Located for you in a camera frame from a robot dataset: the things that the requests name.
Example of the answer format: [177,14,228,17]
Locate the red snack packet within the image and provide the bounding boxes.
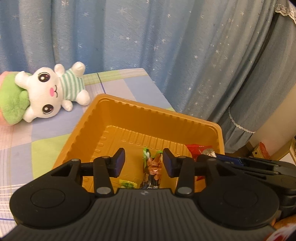
[185,143,217,181]

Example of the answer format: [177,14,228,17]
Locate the green black sausage snack packet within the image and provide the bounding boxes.
[140,148,163,189]

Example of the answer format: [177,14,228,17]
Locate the yellow green snack packet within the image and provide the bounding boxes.
[119,179,137,189]

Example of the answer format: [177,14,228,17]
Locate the orange box on floor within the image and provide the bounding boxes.
[252,142,270,160]

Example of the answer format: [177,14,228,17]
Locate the orange plastic tray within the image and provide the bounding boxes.
[55,94,224,189]

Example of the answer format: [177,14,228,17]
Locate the checked pastel tablecloth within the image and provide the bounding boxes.
[1,68,173,236]

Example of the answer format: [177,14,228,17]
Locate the white rabbit carrot plush toy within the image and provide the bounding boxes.
[1,62,91,126]

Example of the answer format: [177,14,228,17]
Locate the blue star curtain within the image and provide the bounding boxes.
[1,1,295,153]

